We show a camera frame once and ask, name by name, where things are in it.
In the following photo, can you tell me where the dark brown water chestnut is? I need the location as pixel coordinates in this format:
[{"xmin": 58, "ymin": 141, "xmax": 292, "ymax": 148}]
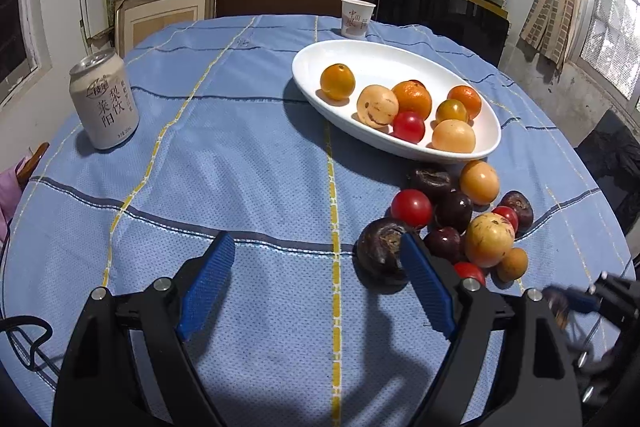
[
  {"xmin": 407, "ymin": 167, "xmax": 458, "ymax": 200},
  {"xmin": 498, "ymin": 190, "xmax": 535, "ymax": 235},
  {"xmin": 356, "ymin": 217, "xmax": 413, "ymax": 285}
]

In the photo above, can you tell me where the dark purple round fruit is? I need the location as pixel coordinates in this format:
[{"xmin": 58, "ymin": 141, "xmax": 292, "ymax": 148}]
[
  {"xmin": 424, "ymin": 227, "xmax": 464, "ymax": 264},
  {"xmin": 432, "ymin": 190, "xmax": 474, "ymax": 233}
]

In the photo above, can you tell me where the yellow green tomato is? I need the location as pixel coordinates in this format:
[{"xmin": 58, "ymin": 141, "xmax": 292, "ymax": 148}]
[{"xmin": 435, "ymin": 98, "xmax": 470, "ymax": 124}]

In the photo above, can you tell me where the small orange tomato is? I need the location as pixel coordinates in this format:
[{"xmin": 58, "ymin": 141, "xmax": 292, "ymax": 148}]
[{"xmin": 320, "ymin": 63, "xmax": 356, "ymax": 101}]

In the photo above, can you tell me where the small tan round fruit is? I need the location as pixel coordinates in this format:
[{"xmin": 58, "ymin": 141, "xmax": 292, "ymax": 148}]
[{"xmin": 496, "ymin": 247, "xmax": 529, "ymax": 283}]

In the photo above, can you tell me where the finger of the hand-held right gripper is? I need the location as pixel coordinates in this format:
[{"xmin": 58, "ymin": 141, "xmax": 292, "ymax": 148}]
[{"xmin": 542, "ymin": 284, "xmax": 603, "ymax": 315}]

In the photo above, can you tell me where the cream spotted round fruit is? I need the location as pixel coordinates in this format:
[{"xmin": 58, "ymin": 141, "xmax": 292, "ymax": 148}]
[{"xmin": 356, "ymin": 85, "xmax": 400, "ymax": 128}]

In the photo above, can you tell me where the bright barred window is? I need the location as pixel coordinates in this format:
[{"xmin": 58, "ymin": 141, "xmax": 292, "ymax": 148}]
[{"xmin": 565, "ymin": 0, "xmax": 640, "ymax": 108}]

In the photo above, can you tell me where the brown wooden chair back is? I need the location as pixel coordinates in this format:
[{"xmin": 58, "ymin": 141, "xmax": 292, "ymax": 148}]
[{"xmin": 17, "ymin": 142, "xmax": 51, "ymax": 188}]

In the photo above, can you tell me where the pale orange round fruit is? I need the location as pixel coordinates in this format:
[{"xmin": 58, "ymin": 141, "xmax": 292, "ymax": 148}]
[{"xmin": 459, "ymin": 160, "xmax": 500, "ymax": 206}]

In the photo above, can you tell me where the pink cloth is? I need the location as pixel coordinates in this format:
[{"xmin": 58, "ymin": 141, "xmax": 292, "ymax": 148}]
[{"xmin": 0, "ymin": 157, "xmax": 31, "ymax": 243}]

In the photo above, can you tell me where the black cable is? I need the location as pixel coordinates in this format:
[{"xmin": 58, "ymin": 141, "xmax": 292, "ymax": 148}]
[{"xmin": 0, "ymin": 316, "xmax": 56, "ymax": 373}]

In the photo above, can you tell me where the pale yellow round fruit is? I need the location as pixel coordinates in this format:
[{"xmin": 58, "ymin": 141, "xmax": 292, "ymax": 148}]
[{"xmin": 431, "ymin": 119, "xmax": 477, "ymax": 154}]

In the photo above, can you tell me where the white oval plate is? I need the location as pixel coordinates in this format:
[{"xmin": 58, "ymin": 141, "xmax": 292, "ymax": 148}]
[{"xmin": 291, "ymin": 39, "xmax": 502, "ymax": 164}]

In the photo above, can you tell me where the blue striped tablecloth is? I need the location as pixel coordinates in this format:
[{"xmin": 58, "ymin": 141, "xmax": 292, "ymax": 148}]
[{"xmin": 0, "ymin": 14, "xmax": 636, "ymax": 427}]

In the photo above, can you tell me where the orange mandarin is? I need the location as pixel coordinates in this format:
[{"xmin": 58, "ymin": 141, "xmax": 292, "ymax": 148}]
[
  {"xmin": 391, "ymin": 80, "xmax": 433, "ymax": 121},
  {"xmin": 446, "ymin": 85, "xmax": 483, "ymax": 118}
]

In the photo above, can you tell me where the beige beverage can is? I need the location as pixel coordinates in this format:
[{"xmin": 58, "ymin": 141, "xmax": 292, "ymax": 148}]
[{"xmin": 69, "ymin": 48, "xmax": 140, "ymax": 151}]

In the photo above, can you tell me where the beige picture frame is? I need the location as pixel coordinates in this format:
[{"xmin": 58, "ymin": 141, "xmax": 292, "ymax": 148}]
[{"xmin": 115, "ymin": 0, "xmax": 220, "ymax": 58}]

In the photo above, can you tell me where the dark glass window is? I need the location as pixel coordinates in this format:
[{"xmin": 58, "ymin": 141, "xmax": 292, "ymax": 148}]
[{"xmin": 0, "ymin": 0, "xmax": 53, "ymax": 108}]

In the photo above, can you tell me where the red cherry tomato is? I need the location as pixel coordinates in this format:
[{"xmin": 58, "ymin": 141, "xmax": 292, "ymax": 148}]
[
  {"xmin": 492, "ymin": 206, "xmax": 520, "ymax": 235},
  {"xmin": 391, "ymin": 111, "xmax": 426, "ymax": 144},
  {"xmin": 390, "ymin": 189, "xmax": 433, "ymax": 229},
  {"xmin": 452, "ymin": 261, "xmax": 487, "ymax": 289}
]

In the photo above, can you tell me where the black cloth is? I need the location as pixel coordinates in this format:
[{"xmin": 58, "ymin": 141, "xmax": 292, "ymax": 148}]
[{"xmin": 585, "ymin": 132, "xmax": 640, "ymax": 235}]

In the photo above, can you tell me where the black flat panel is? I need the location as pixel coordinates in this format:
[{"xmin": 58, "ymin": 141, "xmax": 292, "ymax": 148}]
[{"xmin": 375, "ymin": 0, "xmax": 511, "ymax": 68}]

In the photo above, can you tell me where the cream yellow streaked fruit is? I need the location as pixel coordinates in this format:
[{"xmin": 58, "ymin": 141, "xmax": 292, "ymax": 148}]
[{"xmin": 463, "ymin": 213, "xmax": 516, "ymax": 269}]

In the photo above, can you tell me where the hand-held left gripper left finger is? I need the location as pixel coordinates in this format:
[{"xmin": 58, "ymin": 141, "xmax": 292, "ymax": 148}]
[{"xmin": 51, "ymin": 232, "xmax": 237, "ymax": 427}]

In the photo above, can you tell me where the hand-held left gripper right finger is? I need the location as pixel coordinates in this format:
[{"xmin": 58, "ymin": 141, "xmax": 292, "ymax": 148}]
[{"xmin": 399, "ymin": 232, "xmax": 583, "ymax": 427}]

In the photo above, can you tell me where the white paper cup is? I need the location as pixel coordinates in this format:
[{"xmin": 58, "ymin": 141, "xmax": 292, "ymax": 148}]
[{"xmin": 341, "ymin": 0, "xmax": 376, "ymax": 39}]

